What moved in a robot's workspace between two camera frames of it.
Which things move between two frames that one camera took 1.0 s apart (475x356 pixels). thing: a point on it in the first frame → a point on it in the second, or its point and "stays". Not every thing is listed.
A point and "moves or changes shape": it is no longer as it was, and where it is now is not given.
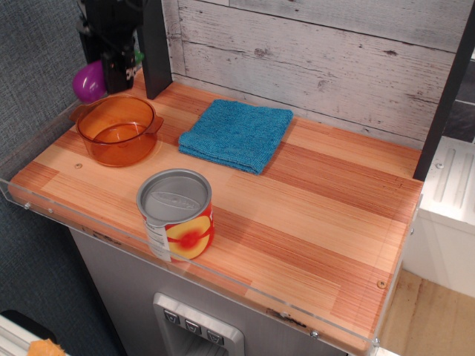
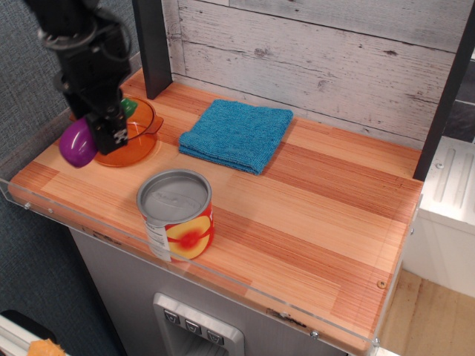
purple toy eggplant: x=88 y=82 moves or changes shape
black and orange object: x=47 y=345 stays
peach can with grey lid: x=177 y=208 stays
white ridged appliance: x=441 y=250 stays
